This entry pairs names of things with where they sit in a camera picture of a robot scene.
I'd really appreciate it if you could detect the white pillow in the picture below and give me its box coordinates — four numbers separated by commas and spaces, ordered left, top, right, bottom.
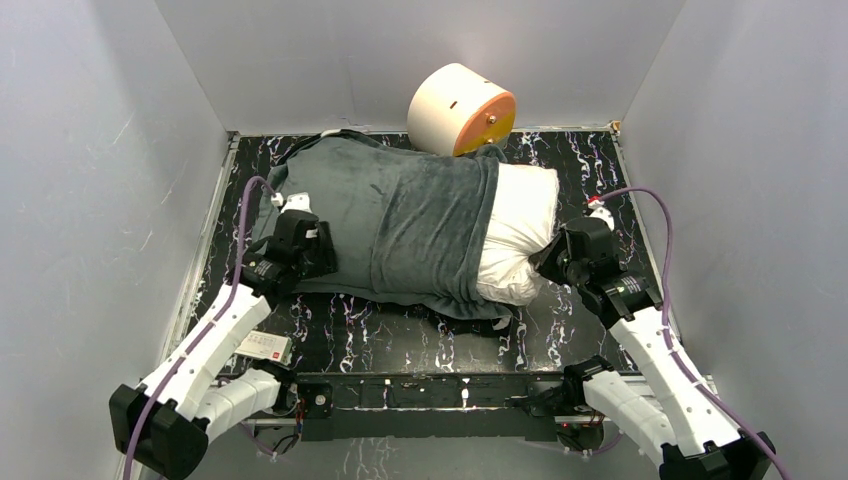
476, 164, 559, 306

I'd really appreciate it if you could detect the grey plush pillowcase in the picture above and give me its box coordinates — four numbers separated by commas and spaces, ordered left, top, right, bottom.
267, 130, 512, 322

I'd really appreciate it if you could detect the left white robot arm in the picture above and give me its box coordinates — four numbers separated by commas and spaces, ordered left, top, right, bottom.
108, 210, 338, 479

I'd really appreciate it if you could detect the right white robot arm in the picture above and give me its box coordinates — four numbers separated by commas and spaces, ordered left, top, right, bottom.
533, 217, 774, 479

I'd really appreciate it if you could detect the white labelled power box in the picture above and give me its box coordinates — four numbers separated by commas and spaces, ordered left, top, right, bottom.
235, 331, 293, 365

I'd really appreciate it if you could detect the white orange cylindrical drum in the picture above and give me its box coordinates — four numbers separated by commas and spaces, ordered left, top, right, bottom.
406, 63, 517, 156

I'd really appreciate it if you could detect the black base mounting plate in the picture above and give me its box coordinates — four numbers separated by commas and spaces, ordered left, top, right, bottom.
296, 372, 607, 449

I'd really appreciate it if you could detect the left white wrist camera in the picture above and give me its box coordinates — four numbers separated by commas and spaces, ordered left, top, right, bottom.
271, 192, 312, 214

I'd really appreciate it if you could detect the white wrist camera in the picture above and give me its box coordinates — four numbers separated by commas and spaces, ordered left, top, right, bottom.
586, 196, 615, 231
271, 192, 312, 214

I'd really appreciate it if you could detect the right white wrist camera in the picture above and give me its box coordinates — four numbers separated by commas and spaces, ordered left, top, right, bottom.
586, 196, 615, 231

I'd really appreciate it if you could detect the aluminium left frame rail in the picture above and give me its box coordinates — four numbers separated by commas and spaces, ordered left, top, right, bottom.
152, 131, 241, 371

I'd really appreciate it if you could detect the aluminium front frame rail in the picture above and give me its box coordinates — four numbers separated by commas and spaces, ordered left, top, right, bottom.
127, 376, 729, 429

